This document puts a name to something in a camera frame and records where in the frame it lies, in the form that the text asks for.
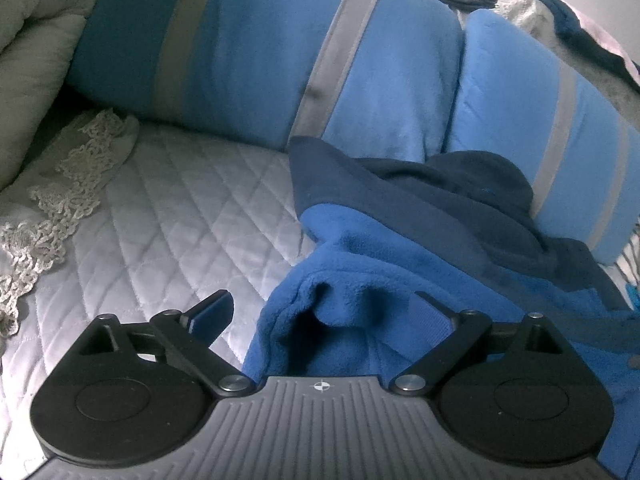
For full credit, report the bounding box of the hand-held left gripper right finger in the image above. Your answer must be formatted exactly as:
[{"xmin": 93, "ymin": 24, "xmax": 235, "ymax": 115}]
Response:
[{"xmin": 391, "ymin": 290, "xmax": 576, "ymax": 397}]

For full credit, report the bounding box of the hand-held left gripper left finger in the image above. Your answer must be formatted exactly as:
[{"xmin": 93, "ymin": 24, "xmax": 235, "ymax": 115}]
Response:
[{"xmin": 75, "ymin": 289, "xmax": 256, "ymax": 398}]

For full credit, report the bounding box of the blue fleece jacket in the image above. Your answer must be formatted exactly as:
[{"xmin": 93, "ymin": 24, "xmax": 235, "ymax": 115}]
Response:
[{"xmin": 242, "ymin": 136, "xmax": 640, "ymax": 480}]

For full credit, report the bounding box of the white quilted bedspread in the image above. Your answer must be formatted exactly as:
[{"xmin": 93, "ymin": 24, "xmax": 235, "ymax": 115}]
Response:
[{"xmin": 0, "ymin": 115, "xmax": 321, "ymax": 480}]

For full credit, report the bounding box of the blue white striped cloth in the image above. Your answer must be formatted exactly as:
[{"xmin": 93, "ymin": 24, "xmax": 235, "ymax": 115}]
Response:
[{"xmin": 612, "ymin": 230, "xmax": 640, "ymax": 311}]

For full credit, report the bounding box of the lace-trimmed grey cloth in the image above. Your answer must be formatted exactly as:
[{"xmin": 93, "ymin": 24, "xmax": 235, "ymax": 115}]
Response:
[{"xmin": 0, "ymin": 107, "xmax": 141, "ymax": 341}]

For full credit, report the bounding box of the blue grey-striped pillow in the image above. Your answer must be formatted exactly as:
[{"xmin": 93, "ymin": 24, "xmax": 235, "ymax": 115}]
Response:
[
  {"xmin": 442, "ymin": 9, "xmax": 640, "ymax": 266},
  {"xmin": 67, "ymin": 0, "xmax": 463, "ymax": 161}
]

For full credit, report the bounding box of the grey fuzzy blanket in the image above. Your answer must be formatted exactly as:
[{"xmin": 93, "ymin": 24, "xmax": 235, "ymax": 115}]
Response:
[{"xmin": 495, "ymin": 0, "xmax": 640, "ymax": 126}]

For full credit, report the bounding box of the beige comforter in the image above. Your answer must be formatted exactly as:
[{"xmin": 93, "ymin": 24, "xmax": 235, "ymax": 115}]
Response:
[{"xmin": 0, "ymin": 0, "xmax": 98, "ymax": 191}]

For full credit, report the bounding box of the dark blue garment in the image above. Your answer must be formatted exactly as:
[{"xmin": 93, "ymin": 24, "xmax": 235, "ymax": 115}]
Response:
[{"xmin": 497, "ymin": 0, "xmax": 640, "ymax": 86}]

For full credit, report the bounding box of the pink cloth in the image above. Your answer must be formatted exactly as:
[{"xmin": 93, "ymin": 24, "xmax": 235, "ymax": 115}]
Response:
[{"xmin": 570, "ymin": 7, "xmax": 640, "ymax": 68}]

